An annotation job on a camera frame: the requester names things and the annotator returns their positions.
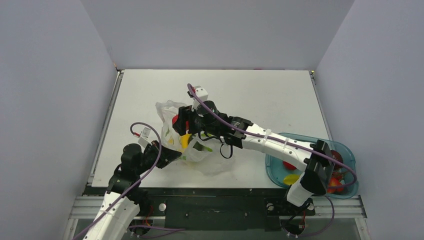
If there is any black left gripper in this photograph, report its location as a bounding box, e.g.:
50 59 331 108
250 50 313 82
135 140 182 175

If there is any red fake fruit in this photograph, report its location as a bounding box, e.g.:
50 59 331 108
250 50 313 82
172 114 189 133

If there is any translucent plastic bag with prints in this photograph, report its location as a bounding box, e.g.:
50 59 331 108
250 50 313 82
155 100 235 176

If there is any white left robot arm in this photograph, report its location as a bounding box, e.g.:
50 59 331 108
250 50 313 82
83 140 182 240

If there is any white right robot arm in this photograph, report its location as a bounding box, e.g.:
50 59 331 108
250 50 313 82
172 100 335 214

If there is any yellow fake banana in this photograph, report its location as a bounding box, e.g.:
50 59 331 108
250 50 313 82
180 133 192 150

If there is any red fake tomato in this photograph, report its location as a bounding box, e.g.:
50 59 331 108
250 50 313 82
282 161 297 171

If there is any yellow fake mango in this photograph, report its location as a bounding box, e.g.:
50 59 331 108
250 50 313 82
282 174 300 186

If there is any dark red fake apple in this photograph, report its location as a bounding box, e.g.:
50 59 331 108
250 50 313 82
331 150 344 163

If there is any red fake strawberries bunch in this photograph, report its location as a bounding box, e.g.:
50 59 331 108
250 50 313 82
327 171 347 194

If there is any teal plastic tray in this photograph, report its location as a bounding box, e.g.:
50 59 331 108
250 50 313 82
265 132 359 199

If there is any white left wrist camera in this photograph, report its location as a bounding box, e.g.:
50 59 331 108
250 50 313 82
138 127 151 148

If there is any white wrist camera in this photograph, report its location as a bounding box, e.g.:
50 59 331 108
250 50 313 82
138 127 151 148
188 85 209 111

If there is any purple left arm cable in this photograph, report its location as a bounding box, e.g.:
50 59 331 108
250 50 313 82
71 122 163 240

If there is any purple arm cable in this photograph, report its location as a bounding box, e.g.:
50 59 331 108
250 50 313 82
71 122 163 240
187 83 358 238

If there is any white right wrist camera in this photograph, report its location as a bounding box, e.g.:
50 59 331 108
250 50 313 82
188 85 209 111

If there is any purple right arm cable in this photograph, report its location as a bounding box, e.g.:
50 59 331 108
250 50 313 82
187 83 358 238

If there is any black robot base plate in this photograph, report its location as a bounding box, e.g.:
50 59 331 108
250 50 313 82
136 187 315 231

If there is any aluminium table edge rail left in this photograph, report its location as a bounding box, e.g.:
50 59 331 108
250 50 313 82
86 69 125 186

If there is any aluminium table edge rail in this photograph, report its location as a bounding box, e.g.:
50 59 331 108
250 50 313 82
308 70 333 140
86 69 125 186

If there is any aluminium table edge rail right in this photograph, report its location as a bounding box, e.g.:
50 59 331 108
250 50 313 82
308 70 333 140

